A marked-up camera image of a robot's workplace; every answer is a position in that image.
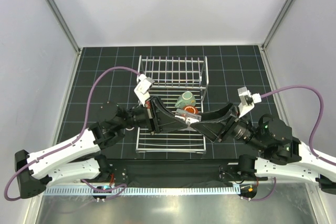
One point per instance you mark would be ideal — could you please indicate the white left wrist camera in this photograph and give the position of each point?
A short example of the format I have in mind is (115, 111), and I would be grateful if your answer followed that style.
(142, 88)

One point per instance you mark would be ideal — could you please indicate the mint green ceramic mug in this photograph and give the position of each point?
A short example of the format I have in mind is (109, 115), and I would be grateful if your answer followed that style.
(185, 99)

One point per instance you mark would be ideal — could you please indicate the perforated aluminium cable rail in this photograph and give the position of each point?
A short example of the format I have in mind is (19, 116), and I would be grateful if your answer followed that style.
(73, 190)

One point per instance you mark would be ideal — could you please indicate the orange brown ceramic mug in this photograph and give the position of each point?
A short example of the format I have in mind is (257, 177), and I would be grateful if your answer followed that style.
(191, 109)

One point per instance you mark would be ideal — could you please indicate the black grid table mat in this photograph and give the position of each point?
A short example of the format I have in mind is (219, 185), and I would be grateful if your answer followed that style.
(229, 68)

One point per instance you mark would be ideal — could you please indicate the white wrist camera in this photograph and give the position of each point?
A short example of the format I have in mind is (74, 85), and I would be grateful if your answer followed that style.
(142, 88)
(247, 101)

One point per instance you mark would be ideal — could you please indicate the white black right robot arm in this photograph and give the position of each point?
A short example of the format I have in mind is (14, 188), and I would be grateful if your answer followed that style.
(280, 153)

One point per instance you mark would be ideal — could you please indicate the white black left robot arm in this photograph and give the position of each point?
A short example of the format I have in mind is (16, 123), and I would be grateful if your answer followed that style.
(80, 156)

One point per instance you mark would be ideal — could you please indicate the small clear shot glass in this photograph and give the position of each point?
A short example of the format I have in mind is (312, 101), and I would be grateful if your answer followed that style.
(188, 117)

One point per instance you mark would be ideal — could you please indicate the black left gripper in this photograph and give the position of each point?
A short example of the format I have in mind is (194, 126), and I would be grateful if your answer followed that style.
(161, 119)

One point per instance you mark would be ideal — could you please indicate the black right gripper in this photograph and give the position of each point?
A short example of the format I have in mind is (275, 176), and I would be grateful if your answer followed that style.
(216, 124)

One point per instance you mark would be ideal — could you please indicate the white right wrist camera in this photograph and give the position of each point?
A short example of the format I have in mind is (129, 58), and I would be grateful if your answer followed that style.
(247, 101)

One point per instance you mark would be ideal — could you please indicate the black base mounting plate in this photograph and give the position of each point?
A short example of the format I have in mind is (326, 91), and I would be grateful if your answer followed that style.
(182, 173)

